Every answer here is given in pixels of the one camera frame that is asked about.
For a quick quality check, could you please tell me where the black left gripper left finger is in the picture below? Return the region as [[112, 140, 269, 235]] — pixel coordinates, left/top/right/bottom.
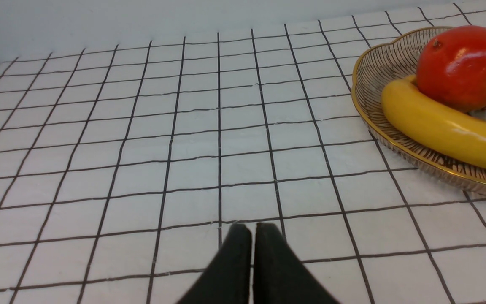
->
[[178, 224, 252, 304]]

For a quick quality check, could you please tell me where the gold-rimmed glass fruit bowl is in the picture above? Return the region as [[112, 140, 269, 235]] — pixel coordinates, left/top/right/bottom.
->
[[351, 26, 486, 196]]

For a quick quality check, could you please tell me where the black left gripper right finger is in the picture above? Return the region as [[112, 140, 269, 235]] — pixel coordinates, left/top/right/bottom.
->
[[253, 223, 339, 304]]

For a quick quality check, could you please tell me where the yellow banana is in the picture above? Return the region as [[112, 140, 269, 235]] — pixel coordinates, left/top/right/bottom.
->
[[381, 78, 486, 169]]

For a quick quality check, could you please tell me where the white black-grid tablecloth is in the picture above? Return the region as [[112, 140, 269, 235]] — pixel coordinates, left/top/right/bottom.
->
[[0, 0, 486, 304]]

